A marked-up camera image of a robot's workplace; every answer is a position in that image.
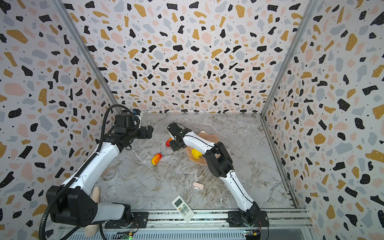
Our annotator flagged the wooden beige handle tool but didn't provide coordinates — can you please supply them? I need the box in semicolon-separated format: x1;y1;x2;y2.
84;186;101;238

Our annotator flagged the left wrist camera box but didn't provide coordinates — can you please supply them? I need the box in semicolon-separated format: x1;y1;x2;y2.
115;109;141;132

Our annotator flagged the black corrugated cable conduit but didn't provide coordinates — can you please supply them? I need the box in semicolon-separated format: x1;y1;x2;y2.
38;103;141;240

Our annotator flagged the red yellow mango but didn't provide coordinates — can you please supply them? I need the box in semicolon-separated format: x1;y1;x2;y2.
151;153;163;166

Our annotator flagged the aluminium corner post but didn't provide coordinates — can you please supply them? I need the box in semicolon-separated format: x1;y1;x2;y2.
52;1;118;105
261;0;319;119

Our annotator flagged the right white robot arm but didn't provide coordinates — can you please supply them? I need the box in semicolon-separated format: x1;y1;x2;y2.
168;122;265;227

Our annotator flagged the aluminium right floor rail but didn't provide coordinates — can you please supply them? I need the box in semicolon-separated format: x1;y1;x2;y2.
261;117;300;209

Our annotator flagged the aluminium corner post left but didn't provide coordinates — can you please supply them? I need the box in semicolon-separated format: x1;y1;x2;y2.
52;1;118;105

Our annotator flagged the white remote control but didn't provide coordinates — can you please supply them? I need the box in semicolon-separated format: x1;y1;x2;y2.
172;196;195;223

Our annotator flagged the aluminium floor rail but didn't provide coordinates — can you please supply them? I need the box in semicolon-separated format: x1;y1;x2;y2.
141;112;262;117
261;117;300;209

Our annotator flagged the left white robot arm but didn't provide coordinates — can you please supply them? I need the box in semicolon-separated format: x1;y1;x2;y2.
46;126;154;227

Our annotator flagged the small pink case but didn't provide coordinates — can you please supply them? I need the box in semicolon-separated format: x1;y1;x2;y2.
193;182;205;190

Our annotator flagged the aluminium back floor rail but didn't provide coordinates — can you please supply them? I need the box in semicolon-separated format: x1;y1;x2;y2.
141;112;262;117

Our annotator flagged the beige rubber band ring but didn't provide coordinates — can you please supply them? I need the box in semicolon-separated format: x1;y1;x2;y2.
101;166;118;181

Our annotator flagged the aluminium front mounting rail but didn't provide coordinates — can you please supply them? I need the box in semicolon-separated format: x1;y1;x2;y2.
59;208;313;240

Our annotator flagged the pink wavy fruit bowl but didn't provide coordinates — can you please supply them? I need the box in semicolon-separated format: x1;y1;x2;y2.
183;131;219;165

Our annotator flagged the red strawberry fake fruit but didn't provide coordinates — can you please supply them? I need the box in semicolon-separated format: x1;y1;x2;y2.
166;138;173;147

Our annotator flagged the yellow lemon fake fruit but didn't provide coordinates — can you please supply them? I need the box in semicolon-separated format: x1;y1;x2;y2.
191;149;203;159

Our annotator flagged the aluminium corner post right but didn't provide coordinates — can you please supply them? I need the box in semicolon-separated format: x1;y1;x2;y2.
261;0;319;119

